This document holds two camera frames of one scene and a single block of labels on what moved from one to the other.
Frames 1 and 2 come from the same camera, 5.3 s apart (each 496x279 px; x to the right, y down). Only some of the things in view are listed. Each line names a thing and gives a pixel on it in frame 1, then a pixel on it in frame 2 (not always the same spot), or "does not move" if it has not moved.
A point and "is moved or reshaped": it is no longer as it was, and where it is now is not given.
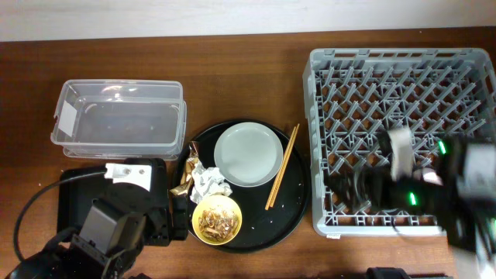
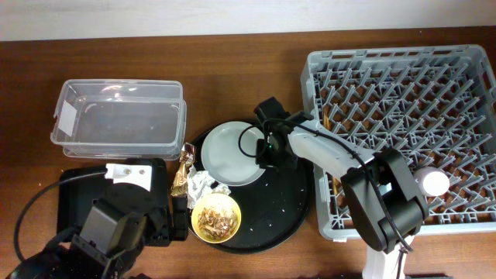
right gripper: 360,187 to 269,110
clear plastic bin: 119,118 does not move
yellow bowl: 217,220 does not move
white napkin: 207,181 is moved or reshaped
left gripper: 179,213 does not move
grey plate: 248,154 is moved or reshaped
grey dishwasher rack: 352,96 does not move
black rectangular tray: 77,187 does not move
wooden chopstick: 281,166 to 326,119
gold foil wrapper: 187,177 is moved or reshaped
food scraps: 218,224 does not move
